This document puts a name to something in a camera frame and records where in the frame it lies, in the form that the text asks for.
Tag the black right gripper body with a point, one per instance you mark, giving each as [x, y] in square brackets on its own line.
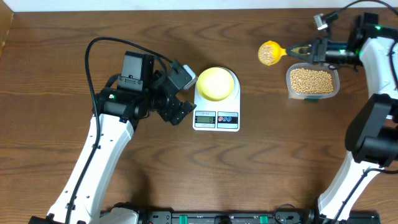
[339, 56]

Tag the clear plastic container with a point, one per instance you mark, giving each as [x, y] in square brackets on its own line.
[318, 67]

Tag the white digital kitchen scale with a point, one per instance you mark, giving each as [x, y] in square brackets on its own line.
[218, 115]

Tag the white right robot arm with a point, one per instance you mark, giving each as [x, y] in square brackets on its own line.
[371, 145]

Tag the yellow measuring scoop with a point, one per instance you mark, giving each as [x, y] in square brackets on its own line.
[279, 52]

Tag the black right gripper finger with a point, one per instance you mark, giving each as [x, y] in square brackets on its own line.
[306, 47]
[307, 57]

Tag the pile of soybeans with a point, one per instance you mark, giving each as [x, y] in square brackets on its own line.
[311, 81]

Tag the green label tape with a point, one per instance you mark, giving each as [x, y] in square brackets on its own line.
[313, 100]

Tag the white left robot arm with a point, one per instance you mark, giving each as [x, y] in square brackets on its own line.
[126, 99]

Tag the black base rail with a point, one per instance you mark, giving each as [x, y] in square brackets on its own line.
[167, 216]

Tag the yellow bowl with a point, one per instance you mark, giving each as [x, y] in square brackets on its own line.
[215, 84]

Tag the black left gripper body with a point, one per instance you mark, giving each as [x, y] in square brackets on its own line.
[160, 99]

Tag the soybeans in scoop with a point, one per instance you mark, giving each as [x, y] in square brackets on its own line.
[266, 54]

